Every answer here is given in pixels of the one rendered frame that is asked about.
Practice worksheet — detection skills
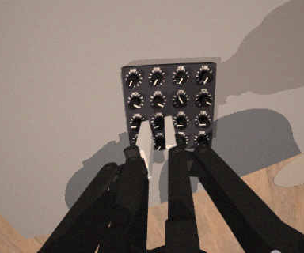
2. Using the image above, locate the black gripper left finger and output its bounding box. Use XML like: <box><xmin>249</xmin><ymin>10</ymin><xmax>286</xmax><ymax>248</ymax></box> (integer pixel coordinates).
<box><xmin>37</xmin><ymin>120</ymin><xmax>154</xmax><ymax>253</ymax></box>

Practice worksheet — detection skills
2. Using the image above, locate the dark grey knob box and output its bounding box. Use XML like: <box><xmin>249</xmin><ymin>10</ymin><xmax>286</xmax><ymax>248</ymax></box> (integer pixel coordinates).
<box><xmin>121</xmin><ymin>62</ymin><xmax>217</xmax><ymax>150</ymax></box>

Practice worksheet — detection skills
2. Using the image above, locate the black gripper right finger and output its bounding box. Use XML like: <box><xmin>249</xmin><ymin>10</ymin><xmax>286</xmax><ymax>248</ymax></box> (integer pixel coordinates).
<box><xmin>165</xmin><ymin>116</ymin><xmax>304</xmax><ymax>253</ymax></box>

